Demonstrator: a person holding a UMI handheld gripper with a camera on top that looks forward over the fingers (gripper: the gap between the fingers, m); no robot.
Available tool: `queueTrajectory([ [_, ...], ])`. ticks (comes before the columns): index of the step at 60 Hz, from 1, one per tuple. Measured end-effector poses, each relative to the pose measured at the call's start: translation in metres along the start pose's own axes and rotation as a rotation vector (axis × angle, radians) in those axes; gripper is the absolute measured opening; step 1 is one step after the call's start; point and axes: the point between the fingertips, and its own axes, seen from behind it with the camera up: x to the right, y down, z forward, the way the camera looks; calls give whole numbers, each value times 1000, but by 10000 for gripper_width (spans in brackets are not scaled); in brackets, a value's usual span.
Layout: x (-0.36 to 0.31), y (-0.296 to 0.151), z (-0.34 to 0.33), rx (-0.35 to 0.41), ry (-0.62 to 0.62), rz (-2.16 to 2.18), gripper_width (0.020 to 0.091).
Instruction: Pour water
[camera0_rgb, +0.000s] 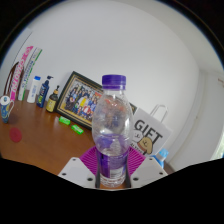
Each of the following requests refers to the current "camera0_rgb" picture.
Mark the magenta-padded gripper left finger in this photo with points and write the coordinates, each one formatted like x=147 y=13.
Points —
x=75 y=170

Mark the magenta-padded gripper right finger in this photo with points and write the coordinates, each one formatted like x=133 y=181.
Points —
x=148 y=169

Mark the clear purple-capped water bottle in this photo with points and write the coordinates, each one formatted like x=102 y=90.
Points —
x=112 y=133

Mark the white paper gift bag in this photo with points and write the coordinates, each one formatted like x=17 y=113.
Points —
x=150 y=133

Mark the small green packet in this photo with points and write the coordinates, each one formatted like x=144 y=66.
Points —
x=77 y=129
x=64 y=120

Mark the flat round red coaster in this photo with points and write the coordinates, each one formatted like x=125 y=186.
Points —
x=15 y=135

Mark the framed group photo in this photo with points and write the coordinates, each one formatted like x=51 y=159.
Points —
x=78 y=100

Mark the yellow dark pump bottle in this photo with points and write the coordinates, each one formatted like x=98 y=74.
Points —
x=52 y=101

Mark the dark blue pump bottle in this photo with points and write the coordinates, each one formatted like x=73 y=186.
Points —
x=43 y=95

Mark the white blue-capped lotion bottle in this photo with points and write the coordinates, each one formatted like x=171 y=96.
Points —
x=33 y=91

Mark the white blue patterned mug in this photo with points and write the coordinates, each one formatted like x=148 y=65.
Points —
x=5 y=110

